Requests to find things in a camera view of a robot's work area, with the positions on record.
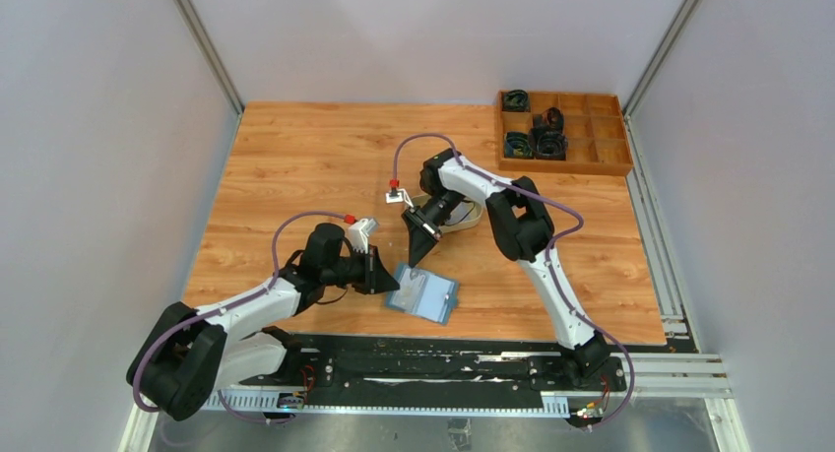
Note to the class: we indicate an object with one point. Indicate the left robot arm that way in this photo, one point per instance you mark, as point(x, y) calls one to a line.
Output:
point(192, 353)

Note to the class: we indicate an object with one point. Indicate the rolled dark belt top left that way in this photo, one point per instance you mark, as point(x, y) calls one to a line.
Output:
point(515, 101)

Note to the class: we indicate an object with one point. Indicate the rolled black belt lower centre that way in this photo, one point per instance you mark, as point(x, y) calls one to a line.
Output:
point(548, 144)

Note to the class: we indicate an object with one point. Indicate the rolled dark belt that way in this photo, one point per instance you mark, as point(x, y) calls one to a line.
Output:
point(551, 118)
point(515, 101)

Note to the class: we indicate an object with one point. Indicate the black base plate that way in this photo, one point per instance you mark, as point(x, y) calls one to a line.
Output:
point(435, 373)

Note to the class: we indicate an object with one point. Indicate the aluminium rail frame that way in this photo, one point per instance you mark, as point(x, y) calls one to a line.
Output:
point(651, 376)

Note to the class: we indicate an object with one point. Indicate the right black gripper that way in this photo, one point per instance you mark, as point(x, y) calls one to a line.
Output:
point(420, 223)

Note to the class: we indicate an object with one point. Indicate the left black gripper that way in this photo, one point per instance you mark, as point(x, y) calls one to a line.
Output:
point(372, 271)

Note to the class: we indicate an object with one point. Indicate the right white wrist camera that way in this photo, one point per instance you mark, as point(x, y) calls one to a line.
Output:
point(398, 195)

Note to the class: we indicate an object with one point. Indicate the rolled blue belt lower left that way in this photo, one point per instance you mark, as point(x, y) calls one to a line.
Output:
point(517, 145)

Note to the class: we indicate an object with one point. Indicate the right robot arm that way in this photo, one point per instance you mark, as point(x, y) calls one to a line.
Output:
point(522, 230)

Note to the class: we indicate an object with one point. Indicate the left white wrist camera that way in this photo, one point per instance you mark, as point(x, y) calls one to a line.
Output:
point(359, 234)

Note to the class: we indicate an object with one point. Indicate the rolled dark belt centre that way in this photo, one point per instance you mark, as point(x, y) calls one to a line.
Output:
point(551, 118)

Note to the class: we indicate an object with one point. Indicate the cream oval tray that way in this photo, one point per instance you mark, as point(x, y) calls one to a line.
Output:
point(464, 216)

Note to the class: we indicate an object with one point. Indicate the blue card holder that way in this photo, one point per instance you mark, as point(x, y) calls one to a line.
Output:
point(423, 294)

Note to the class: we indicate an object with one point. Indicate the wooden compartment box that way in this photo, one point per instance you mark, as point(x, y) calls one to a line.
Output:
point(594, 126)

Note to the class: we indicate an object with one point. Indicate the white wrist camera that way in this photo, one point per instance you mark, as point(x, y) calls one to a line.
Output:
point(359, 234)
point(398, 195)

